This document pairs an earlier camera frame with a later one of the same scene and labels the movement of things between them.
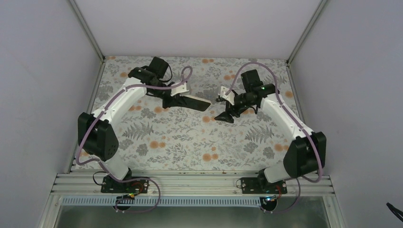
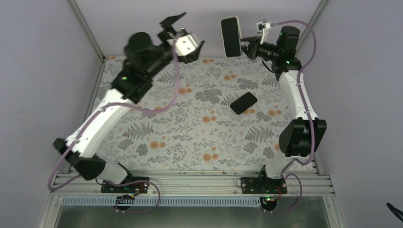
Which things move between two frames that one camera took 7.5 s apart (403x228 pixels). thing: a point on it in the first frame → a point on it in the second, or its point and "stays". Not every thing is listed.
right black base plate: [252, 185] stays
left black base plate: [110, 185] stays
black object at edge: [395, 211] stays
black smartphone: [190, 103] → [231, 38]
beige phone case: [192, 97] → [232, 36]
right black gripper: [229, 108] → [251, 51]
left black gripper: [174, 101] → [167, 24]
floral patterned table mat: [153, 137] stays
